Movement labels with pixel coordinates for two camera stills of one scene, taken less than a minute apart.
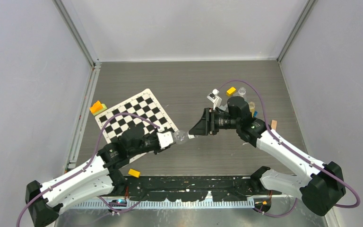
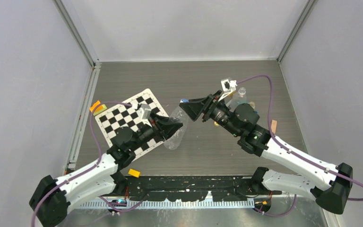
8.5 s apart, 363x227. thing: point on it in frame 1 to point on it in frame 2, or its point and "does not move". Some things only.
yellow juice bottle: [252, 106] does not move
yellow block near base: [134, 173] does not move
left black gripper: [157, 151] to [167, 126]
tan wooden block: [273, 124] does not move
